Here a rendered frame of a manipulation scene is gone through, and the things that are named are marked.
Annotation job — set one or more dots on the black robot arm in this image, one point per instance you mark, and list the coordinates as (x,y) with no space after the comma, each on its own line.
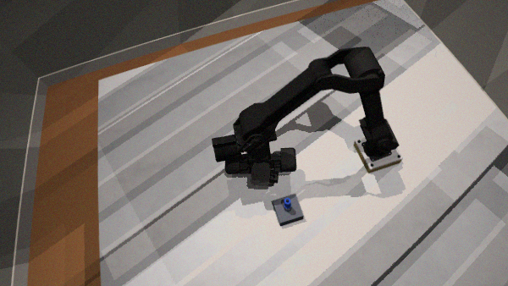
(255,126)

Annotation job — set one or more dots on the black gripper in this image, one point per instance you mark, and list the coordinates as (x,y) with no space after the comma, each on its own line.
(284,161)

